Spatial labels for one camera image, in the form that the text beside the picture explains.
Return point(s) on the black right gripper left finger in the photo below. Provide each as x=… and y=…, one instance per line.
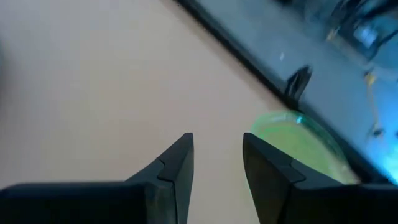
x=140, y=199

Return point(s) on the small green translucent plate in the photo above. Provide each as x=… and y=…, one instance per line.
x=304, y=146

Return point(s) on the tan table mat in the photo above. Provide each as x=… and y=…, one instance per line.
x=93, y=93

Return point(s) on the black aluminium table frame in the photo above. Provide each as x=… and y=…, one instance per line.
x=236, y=49

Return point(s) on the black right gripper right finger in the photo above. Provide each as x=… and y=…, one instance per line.
x=295, y=199

